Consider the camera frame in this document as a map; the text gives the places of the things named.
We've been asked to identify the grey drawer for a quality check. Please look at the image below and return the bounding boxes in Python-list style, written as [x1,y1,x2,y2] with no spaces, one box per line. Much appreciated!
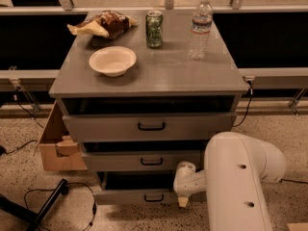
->
[82,150,203,171]
[63,113,236,142]
[92,170,208,206]

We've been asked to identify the black cable right floor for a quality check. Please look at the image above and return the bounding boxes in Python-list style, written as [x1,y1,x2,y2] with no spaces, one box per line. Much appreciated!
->
[280,178,308,185]

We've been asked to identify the grey top drawer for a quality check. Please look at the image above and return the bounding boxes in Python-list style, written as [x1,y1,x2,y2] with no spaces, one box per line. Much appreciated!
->
[63,113,236,142]

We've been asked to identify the grey middle drawer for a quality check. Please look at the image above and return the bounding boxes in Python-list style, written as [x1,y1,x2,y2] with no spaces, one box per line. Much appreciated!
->
[82,150,203,171]

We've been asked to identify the black cable behind cabinet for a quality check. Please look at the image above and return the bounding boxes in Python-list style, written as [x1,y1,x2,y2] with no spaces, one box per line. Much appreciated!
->
[232,80,254,128]

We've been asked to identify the black stand leg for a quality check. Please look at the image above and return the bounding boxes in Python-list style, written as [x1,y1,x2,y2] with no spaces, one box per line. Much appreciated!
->
[0,178,69,231]

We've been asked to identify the metal window rail frame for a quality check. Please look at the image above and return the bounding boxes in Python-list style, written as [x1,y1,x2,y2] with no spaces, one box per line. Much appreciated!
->
[0,0,308,117]

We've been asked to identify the grey drawer cabinet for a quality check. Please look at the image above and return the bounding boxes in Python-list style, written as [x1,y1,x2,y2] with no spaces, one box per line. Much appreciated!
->
[48,9,250,191]

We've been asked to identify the black cable left floor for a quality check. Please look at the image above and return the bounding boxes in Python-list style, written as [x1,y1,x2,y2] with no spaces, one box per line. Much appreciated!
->
[23,181,98,231]

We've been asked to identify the green soda can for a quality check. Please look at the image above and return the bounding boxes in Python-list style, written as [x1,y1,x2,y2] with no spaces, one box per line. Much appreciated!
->
[145,11,164,48]

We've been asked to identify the black cable floor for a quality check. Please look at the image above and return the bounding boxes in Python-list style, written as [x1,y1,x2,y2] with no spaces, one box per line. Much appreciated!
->
[280,178,308,185]
[23,181,98,231]

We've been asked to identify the grey bottom drawer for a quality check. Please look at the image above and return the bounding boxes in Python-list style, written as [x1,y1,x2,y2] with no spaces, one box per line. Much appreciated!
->
[92,170,208,206]

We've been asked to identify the brown yellow chip bag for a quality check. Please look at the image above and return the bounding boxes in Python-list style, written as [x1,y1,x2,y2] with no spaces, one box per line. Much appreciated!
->
[67,11,139,39]

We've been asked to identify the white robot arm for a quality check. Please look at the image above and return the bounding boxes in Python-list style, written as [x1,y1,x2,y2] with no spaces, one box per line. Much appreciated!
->
[173,132,286,231]

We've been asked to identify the white paper bowl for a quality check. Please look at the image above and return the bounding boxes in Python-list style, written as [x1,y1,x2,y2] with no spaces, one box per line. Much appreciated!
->
[89,46,137,77]

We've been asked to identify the clear plastic water bottle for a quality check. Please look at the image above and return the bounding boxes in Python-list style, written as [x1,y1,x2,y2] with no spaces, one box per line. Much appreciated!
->
[188,0,213,60]

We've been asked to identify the cardboard box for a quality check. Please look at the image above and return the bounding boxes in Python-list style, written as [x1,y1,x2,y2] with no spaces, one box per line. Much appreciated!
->
[38,102,87,171]

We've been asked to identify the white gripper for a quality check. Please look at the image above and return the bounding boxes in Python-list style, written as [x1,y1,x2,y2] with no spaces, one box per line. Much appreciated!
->
[173,161,206,208]

